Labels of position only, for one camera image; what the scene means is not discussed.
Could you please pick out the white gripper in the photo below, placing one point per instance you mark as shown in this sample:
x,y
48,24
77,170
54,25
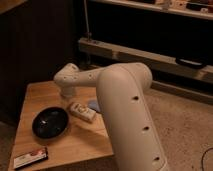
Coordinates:
x,y
68,92

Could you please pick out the black bowl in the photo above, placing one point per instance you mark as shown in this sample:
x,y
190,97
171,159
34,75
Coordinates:
x,y
50,122

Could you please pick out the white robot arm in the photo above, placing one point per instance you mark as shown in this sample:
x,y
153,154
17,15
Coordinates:
x,y
120,93

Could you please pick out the blue sponge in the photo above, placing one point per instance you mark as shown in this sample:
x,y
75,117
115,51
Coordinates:
x,y
94,105

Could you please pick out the wooden table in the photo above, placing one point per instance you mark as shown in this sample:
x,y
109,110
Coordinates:
x,y
79,142

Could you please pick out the chocolate bar packet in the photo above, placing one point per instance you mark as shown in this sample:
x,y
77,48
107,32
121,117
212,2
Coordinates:
x,y
29,158

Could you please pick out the metal pole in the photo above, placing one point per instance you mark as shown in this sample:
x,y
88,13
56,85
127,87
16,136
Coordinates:
x,y
88,33

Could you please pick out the long grey case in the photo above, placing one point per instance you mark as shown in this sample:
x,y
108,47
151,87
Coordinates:
x,y
154,61

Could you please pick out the upper shelf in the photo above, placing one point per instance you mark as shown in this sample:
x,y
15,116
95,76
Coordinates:
x,y
178,7

